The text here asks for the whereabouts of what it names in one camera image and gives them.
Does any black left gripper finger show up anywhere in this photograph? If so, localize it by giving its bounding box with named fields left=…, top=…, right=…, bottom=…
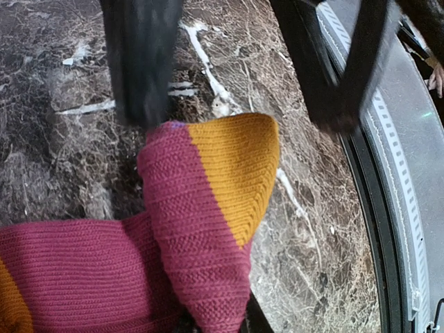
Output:
left=242, top=293, right=274, bottom=333

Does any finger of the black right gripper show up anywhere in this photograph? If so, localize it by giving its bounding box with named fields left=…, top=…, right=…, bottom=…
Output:
left=271, top=1, right=399, bottom=132
left=100, top=0, right=183, bottom=127

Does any maroon purple orange striped sock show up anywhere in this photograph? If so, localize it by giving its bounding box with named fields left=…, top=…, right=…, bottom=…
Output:
left=1, top=113, right=280, bottom=332

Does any white slotted cable duct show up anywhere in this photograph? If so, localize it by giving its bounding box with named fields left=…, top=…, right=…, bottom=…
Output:
left=317, top=1, right=433, bottom=332

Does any black front table rail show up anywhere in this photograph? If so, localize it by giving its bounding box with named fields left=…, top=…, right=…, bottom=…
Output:
left=326, top=120, right=411, bottom=332

